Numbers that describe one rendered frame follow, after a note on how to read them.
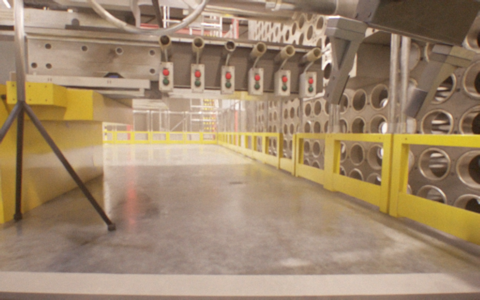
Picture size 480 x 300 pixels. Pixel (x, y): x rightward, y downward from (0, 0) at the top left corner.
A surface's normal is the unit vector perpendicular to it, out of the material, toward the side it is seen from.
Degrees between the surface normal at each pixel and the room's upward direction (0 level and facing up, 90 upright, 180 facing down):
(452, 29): 113
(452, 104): 90
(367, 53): 90
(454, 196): 90
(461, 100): 90
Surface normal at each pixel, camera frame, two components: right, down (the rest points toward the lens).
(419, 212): -0.98, 0.00
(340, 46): 0.07, 0.46
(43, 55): 0.21, 0.07
